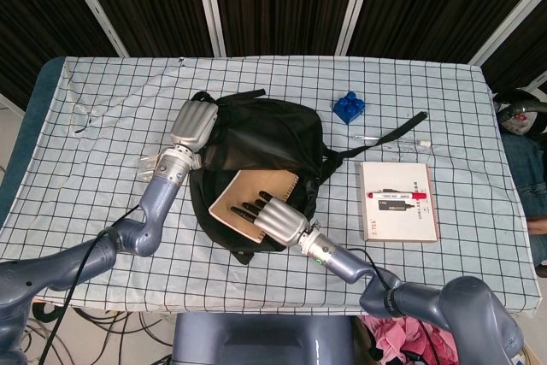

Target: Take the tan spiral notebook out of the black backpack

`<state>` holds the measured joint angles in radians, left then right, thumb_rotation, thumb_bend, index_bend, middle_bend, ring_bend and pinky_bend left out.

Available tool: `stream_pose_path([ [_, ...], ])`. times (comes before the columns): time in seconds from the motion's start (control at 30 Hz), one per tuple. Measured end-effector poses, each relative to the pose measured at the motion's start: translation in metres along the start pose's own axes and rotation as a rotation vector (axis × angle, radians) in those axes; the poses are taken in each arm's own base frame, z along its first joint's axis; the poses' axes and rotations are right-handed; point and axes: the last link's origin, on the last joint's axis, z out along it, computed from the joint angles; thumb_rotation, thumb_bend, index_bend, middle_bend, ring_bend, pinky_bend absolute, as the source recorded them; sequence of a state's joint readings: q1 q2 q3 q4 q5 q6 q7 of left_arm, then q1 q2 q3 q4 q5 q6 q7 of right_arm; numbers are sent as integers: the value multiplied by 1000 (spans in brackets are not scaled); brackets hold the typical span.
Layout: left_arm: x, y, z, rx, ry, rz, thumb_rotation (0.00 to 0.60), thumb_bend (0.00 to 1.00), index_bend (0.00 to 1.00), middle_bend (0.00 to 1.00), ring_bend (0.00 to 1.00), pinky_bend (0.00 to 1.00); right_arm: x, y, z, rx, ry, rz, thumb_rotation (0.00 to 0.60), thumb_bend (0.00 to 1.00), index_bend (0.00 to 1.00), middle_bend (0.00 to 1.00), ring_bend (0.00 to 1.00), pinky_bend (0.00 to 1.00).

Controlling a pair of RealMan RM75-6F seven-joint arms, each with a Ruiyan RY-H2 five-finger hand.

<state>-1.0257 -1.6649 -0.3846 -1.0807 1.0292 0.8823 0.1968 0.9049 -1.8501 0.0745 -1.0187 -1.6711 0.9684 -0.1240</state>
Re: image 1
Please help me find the blue toy building block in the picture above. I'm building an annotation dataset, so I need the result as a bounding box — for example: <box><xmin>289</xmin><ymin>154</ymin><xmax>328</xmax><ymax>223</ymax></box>
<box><xmin>333</xmin><ymin>91</ymin><xmax>368</xmax><ymax>125</ymax></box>

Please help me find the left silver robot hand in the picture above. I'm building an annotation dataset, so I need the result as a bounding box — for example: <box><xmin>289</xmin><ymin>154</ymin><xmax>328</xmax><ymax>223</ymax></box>
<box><xmin>169</xmin><ymin>100</ymin><xmax>219</xmax><ymax>155</ymax></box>

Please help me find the white book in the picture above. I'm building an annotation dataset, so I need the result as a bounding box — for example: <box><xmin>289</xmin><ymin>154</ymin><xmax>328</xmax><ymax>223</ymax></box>
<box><xmin>358</xmin><ymin>161</ymin><xmax>440</xmax><ymax>243</ymax></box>

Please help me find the checkered white tablecloth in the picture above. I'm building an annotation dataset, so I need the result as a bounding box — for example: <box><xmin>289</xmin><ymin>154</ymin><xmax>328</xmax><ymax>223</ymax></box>
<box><xmin>0</xmin><ymin>55</ymin><xmax>538</xmax><ymax>318</ymax></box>

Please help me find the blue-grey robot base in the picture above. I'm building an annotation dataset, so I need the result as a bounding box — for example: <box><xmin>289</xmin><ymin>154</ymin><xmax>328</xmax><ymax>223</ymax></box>
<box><xmin>172</xmin><ymin>312</ymin><xmax>356</xmax><ymax>365</ymax></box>

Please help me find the black backpack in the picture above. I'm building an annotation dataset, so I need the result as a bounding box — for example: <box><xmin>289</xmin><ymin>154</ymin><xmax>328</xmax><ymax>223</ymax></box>
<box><xmin>189</xmin><ymin>89</ymin><xmax>429</xmax><ymax>266</ymax></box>

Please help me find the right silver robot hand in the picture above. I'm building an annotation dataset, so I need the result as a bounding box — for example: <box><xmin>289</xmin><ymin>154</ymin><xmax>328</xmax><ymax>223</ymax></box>
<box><xmin>230</xmin><ymin>191</ymin><xmax>309</xmax><ymax>250</ymax></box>

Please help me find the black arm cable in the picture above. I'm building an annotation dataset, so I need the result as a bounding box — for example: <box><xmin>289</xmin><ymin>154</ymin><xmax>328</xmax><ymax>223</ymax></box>
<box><xmin>42</xmin><ymin>204</ymin><xmax>142</xmax><ymax>365</ymax></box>

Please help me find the person in jeans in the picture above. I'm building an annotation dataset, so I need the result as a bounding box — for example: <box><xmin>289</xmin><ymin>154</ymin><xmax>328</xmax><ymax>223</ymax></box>
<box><xmin>493</xmin><ymin>87</ymin><xmax>547</xmax><ymax>279</ymax></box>

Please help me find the brown spiral notebook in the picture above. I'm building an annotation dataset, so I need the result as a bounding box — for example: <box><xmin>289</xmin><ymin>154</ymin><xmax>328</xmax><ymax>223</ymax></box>
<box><xmin>209</xmin><ymin>168</ymin><xmax>299</xmax><ymax>244</ymax></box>

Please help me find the clear glass tube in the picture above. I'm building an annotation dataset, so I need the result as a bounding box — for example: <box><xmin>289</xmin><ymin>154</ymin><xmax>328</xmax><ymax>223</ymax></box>
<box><xmin>351</xmin><ymin>133</ymin><xmax>431</xmax><ymax>152</ymax></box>

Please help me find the clear plastic water bottle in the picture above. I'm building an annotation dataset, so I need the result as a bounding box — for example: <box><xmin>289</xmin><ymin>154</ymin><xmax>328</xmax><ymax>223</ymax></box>
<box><xmin>137</xmin><ymin>151</ymin><xmax>166</xmax><ymax>181</ymax></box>

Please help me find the white partition frame post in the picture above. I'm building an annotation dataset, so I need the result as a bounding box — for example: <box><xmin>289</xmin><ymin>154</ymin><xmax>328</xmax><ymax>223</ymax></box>
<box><xmin>191</xmin><ymin>0</ymin><xmax>227</xmax><ymax>58</ymax></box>
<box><xmin>57</xmin><ymin>0</ymin><xmax>131</xmax><ymax>58</ymax></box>
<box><xmin>468</xmin><ymin>0</ymin><xmax>547</xmax><ymax>67</ymax></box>
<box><xmin>335</xmin><ymin>0</ymin><xmax>379</xmax><ymax>57</ymax></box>

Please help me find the red and white marker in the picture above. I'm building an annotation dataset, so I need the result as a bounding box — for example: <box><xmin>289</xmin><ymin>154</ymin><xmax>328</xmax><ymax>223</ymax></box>
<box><xmin>368</xmin><ymin>191</ymin><xmax>429</xmax><ymax>201</ymax></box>

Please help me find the pink cloth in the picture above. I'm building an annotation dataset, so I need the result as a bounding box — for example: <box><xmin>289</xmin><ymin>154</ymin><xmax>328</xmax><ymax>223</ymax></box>
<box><xmin>361</xmin><ymin>314</ymin><xmax>454</xmax><ymax>365</ymax></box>

